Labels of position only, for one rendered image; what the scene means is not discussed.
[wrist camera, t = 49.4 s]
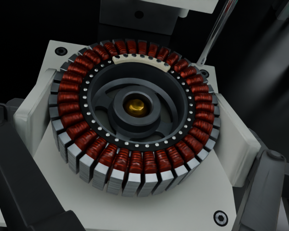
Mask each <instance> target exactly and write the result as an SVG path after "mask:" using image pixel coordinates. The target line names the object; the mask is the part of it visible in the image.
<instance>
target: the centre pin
mask: <svg viewBox="0 0 289 231"><path fill-rule="evenodd" d="M123 108H124V110H125V111H126V112H127V113H128V114H129V115H131V116H133V117H137V118H141V117H145V116H147V115H148V114H149V109H148V107H147V105H146V104H145V103H144V102H142V101H141V100H139V99H131V100H128V101H126V102H125V103H124V104H123Z"/></svg>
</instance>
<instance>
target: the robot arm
mask: <svg viewBox="0 0 289 231"><path fill-rule="evenodd" d="M57 72H58V71H57V70H56V69H52V68H48V69H47V70H46V71H45V72H44V74H43V75H42V77H41V78H40V79H39V81H38V82H37V83H36V85H35V86H34V88H33V89H32V90H31V92H30V93H29V94H28V96H27V97H26V99H19V98H14V99H12V100H9V101H8V102H7V103H6V104H4V103H0V210H1V213H2V215H3V218H4V220H5V223H6V226H7V228H8V231H86V230H85V228H84V227H83V225H82V224H81V222H80V220H79V219H78V217H77V216H76V214H75V213H74V212H73V211H72V210H68V211H65V210H64V208H63V207H62V205H61V203H60V202H59V200H58V198H57V197H56V195H55V194H54V192H53V190H52V189H51V187H50V185H49V184H48V182H47V180H46V179H45V177H44V175H43V174H42V172H41V170H40V169H39V167H38V166H37V164H36V162H35V161H34V159H33V157H34V155H35V153H36V151H37V149H38V147H39V144H40V142H41V140H42V138H43V135H44V133H45V131H46V129H47V127H48V124H49V122H50V112H49V95H50V94H51V93H50V90H51V86H52V83H53V82H54V77H55V75H56V73H57ZM213 95H216V97H217V100H218V104H217V106H219V110H220V116H219V117H218V118H220V119H221V124H220V128H219V129H218V130H219V135H218V138H217V140H216V141H215V142H216V143H215V145H214V147H213V149H214V151H215V153H216V155H217V157H218V159H219V161H220V163H221V165H222V167H223V169H224V171H225V173H226V175H227V177H228V179H229V181H230V183H231V185H232V186H233V187H243V186H244V184H245V181H246V179H247V178H248V179H249V183H248V185H247V187H246V189H245V192H244V194H243V199H242V202H241V204H240V207H239V210H238V213H237V216H236V219H235V222H234V224H233V227H232V230H231V231H276V229H277V223H278V214H279V208H280V202H281V197H282V201H283V205H284V209H285V213H286V216H287V220H288V224H289V163H286V158H285V157H284V156H283V155H281V154H280V153H278V152H276V151H273V150H269V149H268V148H267V146H266V145H265V144H264V143H263V142H262V140H261V139H260V138H259V137H258V135H257V134H256V133H255V132H254V131H252V130H251V129H249V128H247V126H246V125H245V124H244V123H243V122H242V120H241V119H240V118H239V116H238V115H237V114H236V113H235V111H234V110H233V109H232V107H231V106H230V105H229V103H228V102H227V101H226V100H225V98H224V97H223V96H222V95H221V93H214V94H213Z"/></svg>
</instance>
